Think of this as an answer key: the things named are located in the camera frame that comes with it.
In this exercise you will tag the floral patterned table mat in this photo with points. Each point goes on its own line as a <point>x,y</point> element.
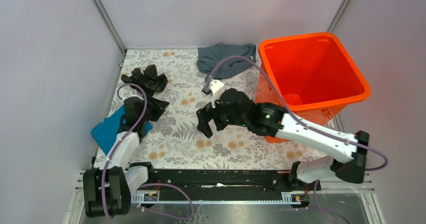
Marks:
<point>174,141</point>

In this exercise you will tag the orange plastic trash bin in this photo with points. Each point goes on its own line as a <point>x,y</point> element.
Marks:
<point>314,74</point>

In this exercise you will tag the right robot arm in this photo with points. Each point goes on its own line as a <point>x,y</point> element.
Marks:
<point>345,153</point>

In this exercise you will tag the blue folded cloth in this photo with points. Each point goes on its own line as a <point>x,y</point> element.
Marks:
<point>105,133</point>

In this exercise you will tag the grey cloth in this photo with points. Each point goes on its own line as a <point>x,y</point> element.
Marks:
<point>233,59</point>

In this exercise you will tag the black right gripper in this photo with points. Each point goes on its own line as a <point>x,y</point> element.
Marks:
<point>205,115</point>

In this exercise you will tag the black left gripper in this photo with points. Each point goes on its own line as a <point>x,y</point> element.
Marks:
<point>157,106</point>

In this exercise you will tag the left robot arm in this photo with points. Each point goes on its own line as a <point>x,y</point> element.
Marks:
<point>108,190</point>

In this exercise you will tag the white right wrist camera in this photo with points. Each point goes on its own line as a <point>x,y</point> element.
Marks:
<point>215,88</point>

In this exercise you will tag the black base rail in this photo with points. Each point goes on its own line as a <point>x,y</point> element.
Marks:
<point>224,187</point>

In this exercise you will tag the black plastic trash bag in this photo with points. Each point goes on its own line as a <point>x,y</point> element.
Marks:
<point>148,79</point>

